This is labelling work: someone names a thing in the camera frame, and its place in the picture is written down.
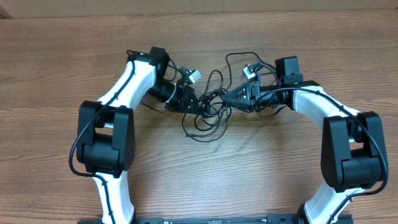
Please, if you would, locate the thin black USB cable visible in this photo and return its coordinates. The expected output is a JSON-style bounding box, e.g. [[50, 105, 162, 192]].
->
[[186, 52, 277, 138]]

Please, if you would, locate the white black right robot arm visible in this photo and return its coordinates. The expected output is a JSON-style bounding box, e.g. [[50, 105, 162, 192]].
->
[[222, 56, 389, 223]]

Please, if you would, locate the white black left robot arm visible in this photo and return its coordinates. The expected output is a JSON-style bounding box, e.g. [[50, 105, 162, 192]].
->
[[68, 47, 205, 223]]

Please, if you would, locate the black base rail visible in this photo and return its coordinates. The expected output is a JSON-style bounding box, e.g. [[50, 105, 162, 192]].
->
[[77, 213, 354, 224]]

